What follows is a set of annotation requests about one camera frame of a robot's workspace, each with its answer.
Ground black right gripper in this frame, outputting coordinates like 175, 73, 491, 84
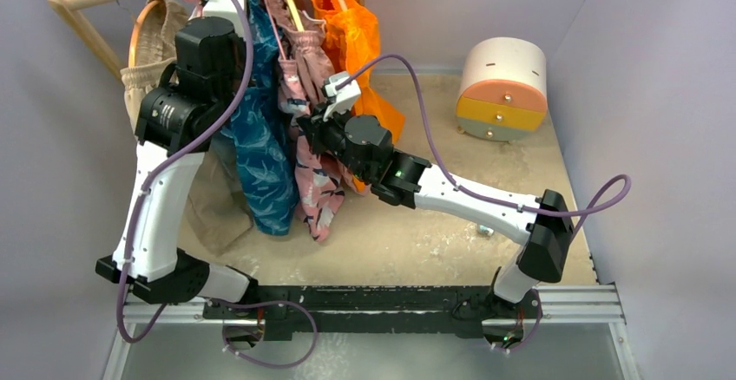
298, 101, 371, 184

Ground blue leaf-print shorts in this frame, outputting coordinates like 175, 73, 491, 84
223, 0, 298, 236

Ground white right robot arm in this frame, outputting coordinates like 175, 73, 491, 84
298, 113, 574, 317

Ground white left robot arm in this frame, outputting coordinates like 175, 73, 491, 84
95, 16, 259, 318

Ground pink navy patterned shorts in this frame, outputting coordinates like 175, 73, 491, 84
278, 57, 345, 242

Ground orange hanger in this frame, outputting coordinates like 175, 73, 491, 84
128, 0, 164, 68

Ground thin pink hanger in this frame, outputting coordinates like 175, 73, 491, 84
262, 0, 287, 61

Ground dusty pink shorts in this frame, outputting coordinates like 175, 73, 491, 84
267, 0, 367, 194

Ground orange shorts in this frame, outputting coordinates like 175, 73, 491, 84
305, 0, 406, 193

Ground beige shorts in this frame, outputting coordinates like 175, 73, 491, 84
121, 0, 253, 256

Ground round pastel drawer box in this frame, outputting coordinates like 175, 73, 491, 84
455, 37, 548, 141

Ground light blue stapler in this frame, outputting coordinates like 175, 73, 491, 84
476, 225, 495, 237

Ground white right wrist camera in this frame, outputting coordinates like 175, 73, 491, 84
322, 71, 361, 121

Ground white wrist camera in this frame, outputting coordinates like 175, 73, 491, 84
322, 71, 361, 121
201, 0, 247, 38

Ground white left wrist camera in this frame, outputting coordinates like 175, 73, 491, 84
201, 0, 247, 38

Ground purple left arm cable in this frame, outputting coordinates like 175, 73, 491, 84
115, 0, 255, 344

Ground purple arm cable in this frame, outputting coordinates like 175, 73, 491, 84
336, 53, 633, 252
115, 0, 255, 344

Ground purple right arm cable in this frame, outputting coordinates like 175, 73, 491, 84
336, 53, 633, 252

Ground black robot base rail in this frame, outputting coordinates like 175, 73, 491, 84
123, 268, 628, 343

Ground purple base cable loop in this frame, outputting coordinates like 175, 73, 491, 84
220, 299, 320, 371

